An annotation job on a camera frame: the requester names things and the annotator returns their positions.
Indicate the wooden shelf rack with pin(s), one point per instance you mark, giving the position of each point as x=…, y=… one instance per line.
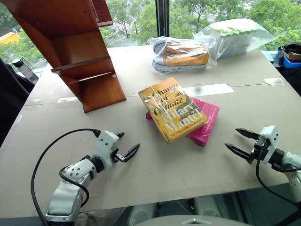
x=70, y=47

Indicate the yellow hardcover book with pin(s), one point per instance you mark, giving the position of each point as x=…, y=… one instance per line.
x=174, y=110

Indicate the blue plastic bin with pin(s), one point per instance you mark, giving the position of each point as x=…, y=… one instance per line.
x=290, y=63

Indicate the white rounded shape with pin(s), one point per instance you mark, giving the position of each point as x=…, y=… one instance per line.
x=207, y=206
x=142, y=213

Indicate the dark drinking bottle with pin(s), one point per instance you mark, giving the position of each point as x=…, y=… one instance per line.
x=24, y=69

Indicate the plastic bag of white cups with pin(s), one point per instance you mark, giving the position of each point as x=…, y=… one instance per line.
x=237, y=37

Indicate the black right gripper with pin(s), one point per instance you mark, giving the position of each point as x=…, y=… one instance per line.
x=258, y=149

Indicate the dark window frame post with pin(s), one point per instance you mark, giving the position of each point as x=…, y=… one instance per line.
x=162, y=21

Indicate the orange canvas sneaker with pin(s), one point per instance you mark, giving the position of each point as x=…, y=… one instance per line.
x=185, y=58

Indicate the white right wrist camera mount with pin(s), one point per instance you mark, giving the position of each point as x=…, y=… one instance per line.
x=272, y=139

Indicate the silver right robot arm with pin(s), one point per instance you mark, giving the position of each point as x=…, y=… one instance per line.
x=294, y=162

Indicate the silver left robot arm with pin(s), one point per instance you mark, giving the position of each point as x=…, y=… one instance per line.
x=70, y=174

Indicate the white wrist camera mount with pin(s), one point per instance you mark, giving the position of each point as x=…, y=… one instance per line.
x=272, y=139
x=105, y=143

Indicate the grey rounded robot body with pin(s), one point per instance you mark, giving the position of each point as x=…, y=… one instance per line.
x=192, y=221

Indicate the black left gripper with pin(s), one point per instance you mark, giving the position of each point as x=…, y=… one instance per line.
x=116, y=155

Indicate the yellow sneaker in plastic bag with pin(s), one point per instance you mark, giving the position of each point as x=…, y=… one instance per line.
x=212, y=47

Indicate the black fabric object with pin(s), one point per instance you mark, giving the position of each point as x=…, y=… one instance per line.
x=11, y=99

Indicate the short clear tape strip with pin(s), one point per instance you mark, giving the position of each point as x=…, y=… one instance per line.
x=68, y=99
x=274, y=81

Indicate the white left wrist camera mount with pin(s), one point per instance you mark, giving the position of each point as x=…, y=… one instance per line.
x=105, y=143

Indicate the pink paperback book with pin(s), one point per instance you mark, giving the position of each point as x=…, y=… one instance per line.
x=208, y=117

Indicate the long clear tape strip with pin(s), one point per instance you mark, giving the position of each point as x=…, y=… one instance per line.
x=211, y=89

